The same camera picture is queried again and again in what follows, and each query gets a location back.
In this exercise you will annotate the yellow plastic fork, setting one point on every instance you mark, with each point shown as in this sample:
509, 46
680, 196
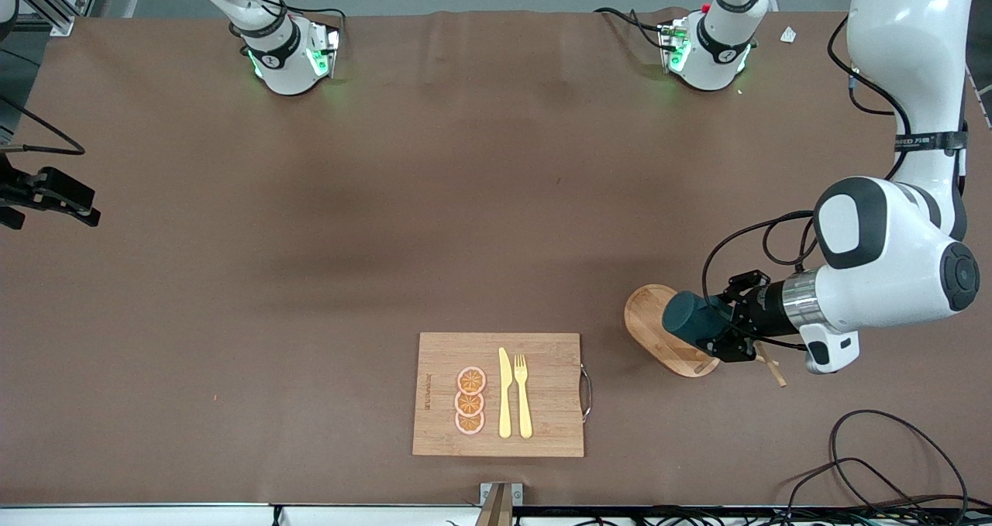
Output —
523, 402

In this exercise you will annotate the metal table edge bracket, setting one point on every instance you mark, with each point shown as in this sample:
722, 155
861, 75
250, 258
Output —
517, 493

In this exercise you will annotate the teal cup with yellow inside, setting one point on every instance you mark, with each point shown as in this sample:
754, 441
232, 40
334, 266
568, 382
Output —
690, 321

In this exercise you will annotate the aluminium frame profile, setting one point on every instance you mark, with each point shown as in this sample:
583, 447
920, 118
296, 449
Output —
50, 3
981, 96

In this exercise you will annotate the brown post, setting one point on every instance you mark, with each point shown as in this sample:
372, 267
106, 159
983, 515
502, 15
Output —
496, 510

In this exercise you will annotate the white table edge rail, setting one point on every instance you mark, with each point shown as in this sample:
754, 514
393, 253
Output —
155, 515

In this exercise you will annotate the yellow plastic knife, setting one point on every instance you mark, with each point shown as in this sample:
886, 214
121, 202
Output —
504, 394

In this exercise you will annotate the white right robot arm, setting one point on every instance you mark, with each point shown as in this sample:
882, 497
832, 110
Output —
283, 61

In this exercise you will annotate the wooden mug tree stand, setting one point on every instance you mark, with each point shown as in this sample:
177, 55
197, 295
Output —
647, 321

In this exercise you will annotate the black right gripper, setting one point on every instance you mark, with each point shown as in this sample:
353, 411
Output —
48, 187

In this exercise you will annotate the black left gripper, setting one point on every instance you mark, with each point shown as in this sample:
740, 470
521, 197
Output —
766, 312

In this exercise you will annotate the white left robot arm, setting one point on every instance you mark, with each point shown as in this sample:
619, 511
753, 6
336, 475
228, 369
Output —
891, 232

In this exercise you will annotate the toy orange slice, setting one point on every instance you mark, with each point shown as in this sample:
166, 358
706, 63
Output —
470, 380

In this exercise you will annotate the white paper scrap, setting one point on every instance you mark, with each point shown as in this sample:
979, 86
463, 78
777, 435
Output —
788, 35

